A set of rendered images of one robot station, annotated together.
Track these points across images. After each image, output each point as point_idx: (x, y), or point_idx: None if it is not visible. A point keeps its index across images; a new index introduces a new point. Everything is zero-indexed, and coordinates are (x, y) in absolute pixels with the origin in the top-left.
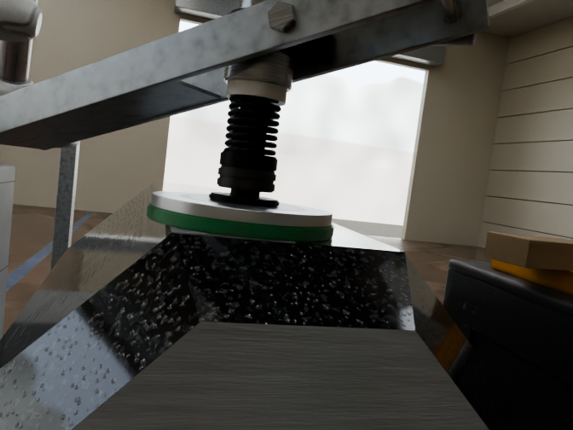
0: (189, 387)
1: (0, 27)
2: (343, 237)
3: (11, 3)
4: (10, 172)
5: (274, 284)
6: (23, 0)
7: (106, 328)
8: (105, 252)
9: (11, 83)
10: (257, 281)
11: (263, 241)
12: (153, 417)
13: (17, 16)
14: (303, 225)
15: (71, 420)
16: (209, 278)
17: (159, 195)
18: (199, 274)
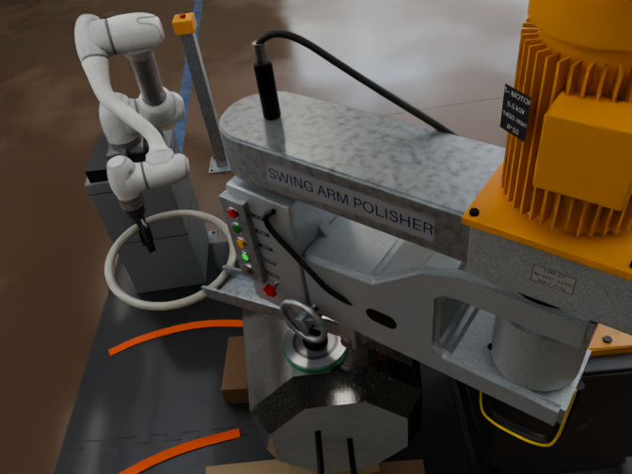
0: (306, 418)
1: (174, 182)
2: (353, 349)
3: (175, 172)
4: (173, 140)
5: (323, 391)
6: (179, 165)
7: (282, 402)
8: (270, 329)
9: (157, 105)
10: (319, 391)
11: (320, 373)
12: (299, 422)
13: (180, 176)
14: (333, 364)
15: (280, 423)
16: (305, 393)
17: (286, 353)
18: (302, 392)
